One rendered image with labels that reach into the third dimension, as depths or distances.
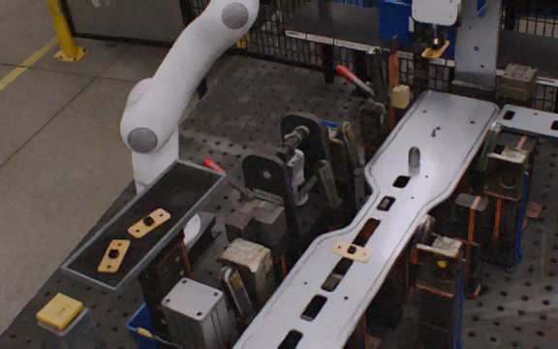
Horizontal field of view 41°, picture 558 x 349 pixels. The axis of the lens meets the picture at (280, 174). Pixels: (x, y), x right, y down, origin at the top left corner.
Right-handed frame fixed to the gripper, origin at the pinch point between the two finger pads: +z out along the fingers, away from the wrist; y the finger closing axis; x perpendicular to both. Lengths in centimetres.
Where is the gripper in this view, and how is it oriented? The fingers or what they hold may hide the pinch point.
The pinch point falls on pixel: (436, 39)
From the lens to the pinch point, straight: 178.2
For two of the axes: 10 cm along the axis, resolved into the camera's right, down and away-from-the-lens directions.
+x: 5.1, -5.8, 6.4
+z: 1.1, 7.8, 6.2
